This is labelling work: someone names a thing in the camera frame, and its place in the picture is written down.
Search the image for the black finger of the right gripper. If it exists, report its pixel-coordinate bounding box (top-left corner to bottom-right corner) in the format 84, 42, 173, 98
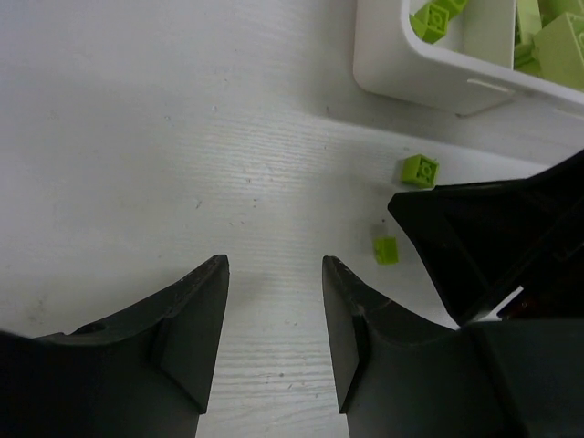
388, 152, 583, 326

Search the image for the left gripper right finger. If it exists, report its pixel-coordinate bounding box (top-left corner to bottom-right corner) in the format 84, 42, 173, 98
322, 256, 583, 437

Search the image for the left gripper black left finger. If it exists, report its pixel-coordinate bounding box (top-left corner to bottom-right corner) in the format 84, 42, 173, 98
1, 255, 228, 437

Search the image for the green 2x2 lego plate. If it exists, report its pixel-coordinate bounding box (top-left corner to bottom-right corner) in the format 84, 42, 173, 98
514, 1, 583, 91

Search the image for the white divided container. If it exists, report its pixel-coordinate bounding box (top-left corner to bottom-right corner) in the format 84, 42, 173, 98
353, 1, 583, 116

